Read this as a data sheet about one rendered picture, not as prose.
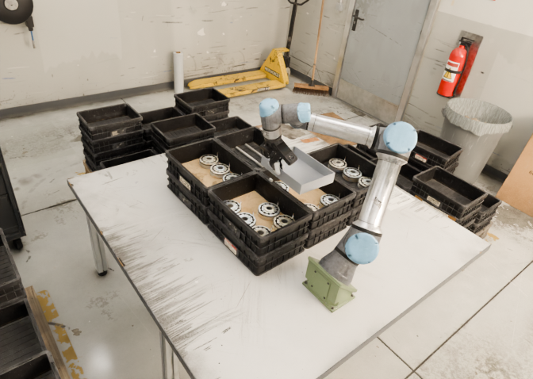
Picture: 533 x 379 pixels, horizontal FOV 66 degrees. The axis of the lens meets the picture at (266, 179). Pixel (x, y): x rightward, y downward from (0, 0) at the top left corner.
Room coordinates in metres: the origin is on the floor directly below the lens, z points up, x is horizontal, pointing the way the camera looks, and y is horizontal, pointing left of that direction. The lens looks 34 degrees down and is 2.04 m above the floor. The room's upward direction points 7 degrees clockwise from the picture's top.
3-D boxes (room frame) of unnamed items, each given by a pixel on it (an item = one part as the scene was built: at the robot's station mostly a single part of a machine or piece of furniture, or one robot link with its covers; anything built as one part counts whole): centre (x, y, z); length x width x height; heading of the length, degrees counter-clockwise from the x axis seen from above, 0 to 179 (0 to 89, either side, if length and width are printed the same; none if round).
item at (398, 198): (2.03, -0.69, 0.70); 0.33 x 0.23 x 0.01; 42
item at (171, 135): (2.74, 0.67, 0.37); 0.40 x 0.30 x 0.45; 132
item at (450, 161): (2.93, -1.26, 0.37); 0.42 x 0.34 x 0.46; 42
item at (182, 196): (1.76, 0.30, 0.76); 0.40 x 0.30 x 0.12; 44
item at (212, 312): (1.71, -0.06, 0.35); 1.60 x 1.60 x 0.70; 42
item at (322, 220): (1.68, -0.20, 0.87); 0.40 x 0.30 x 0.11; 44
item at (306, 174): (1.57, -0.13, 1.07); 0.27 x 0.20 x 0.05; 42
